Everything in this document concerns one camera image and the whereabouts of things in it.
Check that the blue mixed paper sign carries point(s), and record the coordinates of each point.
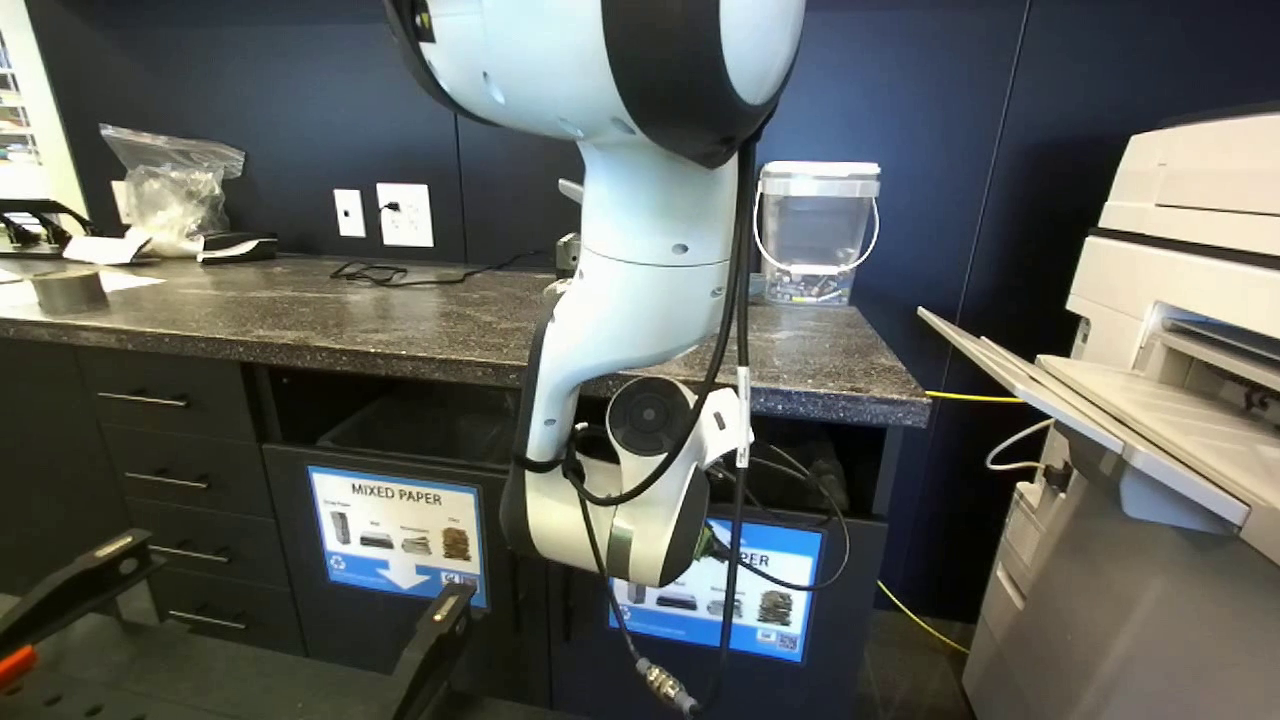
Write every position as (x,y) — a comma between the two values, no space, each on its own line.
(402,534)
(781,607)

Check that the clear plastic lidded container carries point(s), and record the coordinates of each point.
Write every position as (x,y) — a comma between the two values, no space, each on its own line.
(818,242)

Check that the black camera mount frame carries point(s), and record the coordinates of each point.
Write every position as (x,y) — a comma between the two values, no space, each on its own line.
(203,673)

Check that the white single wall plate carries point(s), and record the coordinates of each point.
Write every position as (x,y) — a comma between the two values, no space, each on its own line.
(349,214)

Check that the clear crumpled plastic bag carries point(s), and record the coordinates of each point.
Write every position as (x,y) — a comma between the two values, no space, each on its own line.
(175,187)

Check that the flat white paper sheet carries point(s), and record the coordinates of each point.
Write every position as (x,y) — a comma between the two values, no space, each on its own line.
(135,281)

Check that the black recycle bin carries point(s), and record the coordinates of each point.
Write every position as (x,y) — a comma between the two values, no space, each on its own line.
(413,435)
(826,465)

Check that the large white office printer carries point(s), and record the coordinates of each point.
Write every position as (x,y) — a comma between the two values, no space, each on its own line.
(1132,603)

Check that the white double outlet plate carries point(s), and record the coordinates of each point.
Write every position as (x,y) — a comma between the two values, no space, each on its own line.
(405,219)

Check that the black office device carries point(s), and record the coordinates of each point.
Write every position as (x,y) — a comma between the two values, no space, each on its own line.
(41,225)

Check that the white folded paper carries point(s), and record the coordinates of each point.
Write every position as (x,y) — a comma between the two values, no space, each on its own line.
(107,250)

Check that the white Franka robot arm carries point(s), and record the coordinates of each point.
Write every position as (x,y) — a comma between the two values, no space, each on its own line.
(640,267)

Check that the small orange clip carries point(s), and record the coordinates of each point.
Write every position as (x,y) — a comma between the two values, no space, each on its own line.
(13,665)

